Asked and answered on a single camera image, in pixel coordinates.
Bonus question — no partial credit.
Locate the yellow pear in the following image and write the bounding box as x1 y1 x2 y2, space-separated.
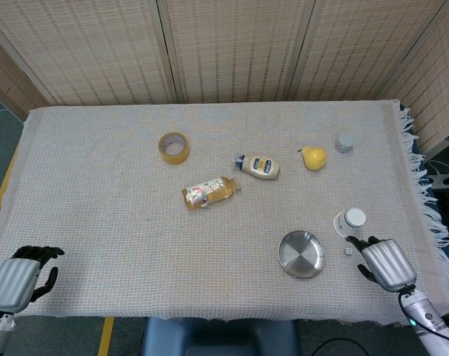
297 145 328 171

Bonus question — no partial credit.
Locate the woven bamboo screen panel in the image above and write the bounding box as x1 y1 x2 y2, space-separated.
156 0 316 105
379 0 449 156
289 0 448 103
0 29 59 123
0 0 184 108

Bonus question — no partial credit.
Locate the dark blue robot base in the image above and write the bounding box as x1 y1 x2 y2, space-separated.
141 317 300 356

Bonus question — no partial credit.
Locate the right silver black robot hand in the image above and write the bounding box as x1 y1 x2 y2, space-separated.
345 235 418 294

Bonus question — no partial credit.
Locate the black floor cable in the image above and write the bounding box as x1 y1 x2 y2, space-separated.
312 336 361 356

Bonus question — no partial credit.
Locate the white bottle with white cap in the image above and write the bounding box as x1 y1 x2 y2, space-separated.
331 207 367 237

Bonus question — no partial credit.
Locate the grey metal stand foot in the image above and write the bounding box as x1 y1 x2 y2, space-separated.
430 171 449 191

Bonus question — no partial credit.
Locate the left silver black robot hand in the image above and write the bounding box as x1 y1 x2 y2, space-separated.
0 244 65 314

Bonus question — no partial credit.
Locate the beige woven fringed tablecloth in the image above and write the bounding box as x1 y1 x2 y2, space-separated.
0 99 449 328

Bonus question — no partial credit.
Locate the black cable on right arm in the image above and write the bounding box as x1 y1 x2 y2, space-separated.
397 284 449 346

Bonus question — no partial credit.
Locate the clear yellowish tape roll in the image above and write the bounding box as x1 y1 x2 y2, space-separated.
158 131 190 165

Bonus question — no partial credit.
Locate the yellow juice bottle with label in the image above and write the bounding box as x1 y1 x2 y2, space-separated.
182 176 243 212

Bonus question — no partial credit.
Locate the mayonnaise squeeze bottle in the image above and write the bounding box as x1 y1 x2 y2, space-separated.
233 154 281 182

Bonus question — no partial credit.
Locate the round silver metal plate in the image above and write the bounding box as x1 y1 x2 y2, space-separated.
277 230 327 280

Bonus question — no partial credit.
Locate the small grey lidded jar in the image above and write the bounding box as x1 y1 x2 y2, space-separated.
334 133 356 154

